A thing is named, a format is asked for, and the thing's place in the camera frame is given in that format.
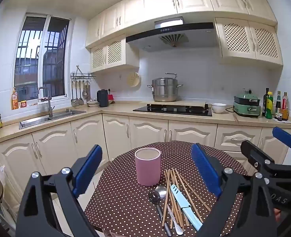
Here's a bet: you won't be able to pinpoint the black gas stove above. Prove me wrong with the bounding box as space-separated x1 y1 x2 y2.
133 104 213 117

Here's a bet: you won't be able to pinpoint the black-handled steel spoon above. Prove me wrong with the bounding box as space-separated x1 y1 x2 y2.
149 192 172 237

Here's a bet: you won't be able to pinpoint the bundle of wooden chopsticks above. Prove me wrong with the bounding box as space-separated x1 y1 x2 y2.
161 168 211 228

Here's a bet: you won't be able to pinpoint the lattice-door wall cabinet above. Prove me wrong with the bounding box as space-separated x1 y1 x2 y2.
215 17 283 67
90 33 139 73

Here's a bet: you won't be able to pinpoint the orange bottle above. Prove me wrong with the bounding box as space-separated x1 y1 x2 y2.
11 87 19 110

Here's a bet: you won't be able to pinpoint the black range hood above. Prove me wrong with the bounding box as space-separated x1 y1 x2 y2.
126 17 218 53

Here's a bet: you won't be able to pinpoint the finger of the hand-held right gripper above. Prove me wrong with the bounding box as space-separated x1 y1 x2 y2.
240 140 291 185
272 127 291 154

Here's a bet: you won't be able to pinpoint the steel faucet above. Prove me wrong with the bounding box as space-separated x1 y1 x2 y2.
38 87 55 118

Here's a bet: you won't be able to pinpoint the steel steamer pot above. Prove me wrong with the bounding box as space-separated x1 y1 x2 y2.
147 73 183 102

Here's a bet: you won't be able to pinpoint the round yellow perforated plate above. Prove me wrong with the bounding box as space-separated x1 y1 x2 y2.
127 72 141 87

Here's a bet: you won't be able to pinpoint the cream upper wall cabinets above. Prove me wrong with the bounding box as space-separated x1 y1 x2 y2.
85 0 278 48

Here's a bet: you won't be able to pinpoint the black kettle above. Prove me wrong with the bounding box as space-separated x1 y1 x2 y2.
97 89 109 108

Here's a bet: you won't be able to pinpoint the dark oil bottle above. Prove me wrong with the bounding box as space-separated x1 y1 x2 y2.
262 88 270 116

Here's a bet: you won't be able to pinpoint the light blue sheathed knife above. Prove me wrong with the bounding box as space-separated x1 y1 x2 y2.
170 184 203 231

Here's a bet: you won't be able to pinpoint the beige kitchen countertop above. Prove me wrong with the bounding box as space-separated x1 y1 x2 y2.
0 101 291 147

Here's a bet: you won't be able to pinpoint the dark sauce bottle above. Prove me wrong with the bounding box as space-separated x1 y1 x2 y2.
274 91 282 119

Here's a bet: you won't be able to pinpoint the barred kitchen window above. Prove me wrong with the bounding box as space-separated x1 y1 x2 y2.
14 12 73 102

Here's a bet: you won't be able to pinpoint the hanging steel ladle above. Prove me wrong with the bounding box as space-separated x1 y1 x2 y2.
71 80 77 104

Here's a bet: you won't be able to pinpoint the white bowl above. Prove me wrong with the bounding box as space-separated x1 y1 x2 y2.
211 103 227 114

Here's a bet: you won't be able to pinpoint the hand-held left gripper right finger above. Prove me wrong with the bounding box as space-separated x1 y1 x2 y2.
191 143 278 237

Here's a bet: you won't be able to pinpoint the brown polka dot tablecloth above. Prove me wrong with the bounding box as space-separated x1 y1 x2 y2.
84 140 250 237

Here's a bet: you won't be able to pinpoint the green bottle yellow cap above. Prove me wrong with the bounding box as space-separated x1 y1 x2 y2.
265 91 274 119

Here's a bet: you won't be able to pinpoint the cream lower kitchen cabinets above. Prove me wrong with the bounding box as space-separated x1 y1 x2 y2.
0 114 291 230

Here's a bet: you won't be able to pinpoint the pink utensil holder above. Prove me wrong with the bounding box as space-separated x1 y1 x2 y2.
135 148 162 186

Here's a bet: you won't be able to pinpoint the wall utensil rack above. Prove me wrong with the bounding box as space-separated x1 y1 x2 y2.
70 65 96 81

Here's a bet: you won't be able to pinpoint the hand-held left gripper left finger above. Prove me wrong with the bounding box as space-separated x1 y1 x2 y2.
15 144 103 237

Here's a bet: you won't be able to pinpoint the brown sauce bottle red label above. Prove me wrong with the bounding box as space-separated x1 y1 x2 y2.
281 92 289 121

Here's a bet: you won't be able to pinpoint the green electric cooker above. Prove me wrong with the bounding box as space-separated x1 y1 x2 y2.
233 88 261 118

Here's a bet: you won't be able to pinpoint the steel sink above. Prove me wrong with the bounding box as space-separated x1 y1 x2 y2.
19 109 87 129

